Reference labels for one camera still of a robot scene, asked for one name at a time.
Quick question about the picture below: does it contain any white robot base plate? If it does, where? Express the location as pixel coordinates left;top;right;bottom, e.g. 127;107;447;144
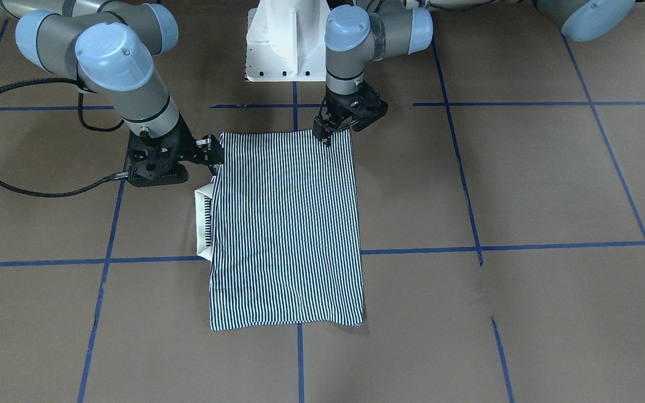
244;1;330;82

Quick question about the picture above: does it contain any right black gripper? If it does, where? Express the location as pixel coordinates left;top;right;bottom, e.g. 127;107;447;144
127;116;225;187

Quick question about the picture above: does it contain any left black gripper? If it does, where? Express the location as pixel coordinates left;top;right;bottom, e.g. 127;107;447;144
312;81;389;140

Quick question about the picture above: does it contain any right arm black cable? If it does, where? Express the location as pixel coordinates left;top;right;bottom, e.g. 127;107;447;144
0;77;133;198

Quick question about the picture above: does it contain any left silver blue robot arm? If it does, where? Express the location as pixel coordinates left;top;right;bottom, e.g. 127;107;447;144
312;1;635;145

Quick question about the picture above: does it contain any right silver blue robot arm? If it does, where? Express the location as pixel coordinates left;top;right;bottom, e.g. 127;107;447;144
0;1;225;187

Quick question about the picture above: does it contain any navy white striped polo shirt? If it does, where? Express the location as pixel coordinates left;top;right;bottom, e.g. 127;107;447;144
195;130;365;331

